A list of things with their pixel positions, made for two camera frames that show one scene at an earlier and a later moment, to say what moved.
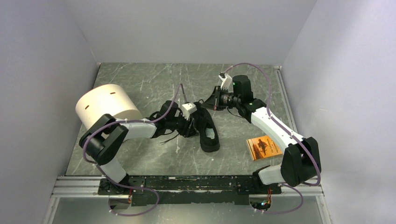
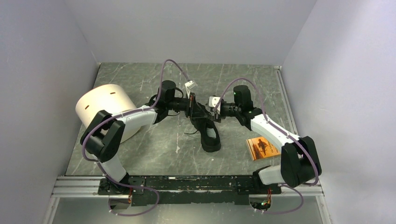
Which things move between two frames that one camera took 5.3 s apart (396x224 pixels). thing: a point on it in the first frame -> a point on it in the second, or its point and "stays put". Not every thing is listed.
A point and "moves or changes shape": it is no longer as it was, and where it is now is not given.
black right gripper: (213, 102) -> (218, 116)
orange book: (262, 148) stays put
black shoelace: (167, 140) moves or changes shape
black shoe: (206, 126) stays put
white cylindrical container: (107, 99) stays put
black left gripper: (187, 124) -> (199, 113)
